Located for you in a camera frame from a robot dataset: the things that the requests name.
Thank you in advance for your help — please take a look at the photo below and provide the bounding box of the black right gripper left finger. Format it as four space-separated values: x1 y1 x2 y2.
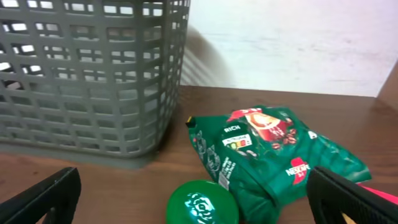
1 167 81 224

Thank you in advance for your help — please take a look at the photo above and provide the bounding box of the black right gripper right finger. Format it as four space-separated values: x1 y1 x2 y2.
307 167 397 224

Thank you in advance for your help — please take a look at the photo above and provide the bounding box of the green Nescafe coffee bag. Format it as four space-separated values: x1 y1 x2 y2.
186 105 371 223

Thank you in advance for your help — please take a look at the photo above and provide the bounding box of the green lidded jar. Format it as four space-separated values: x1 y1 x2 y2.
165 180 239 224

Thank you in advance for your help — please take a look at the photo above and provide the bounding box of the grey plastic lattice basket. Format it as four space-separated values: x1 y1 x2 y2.
1 0 190 169

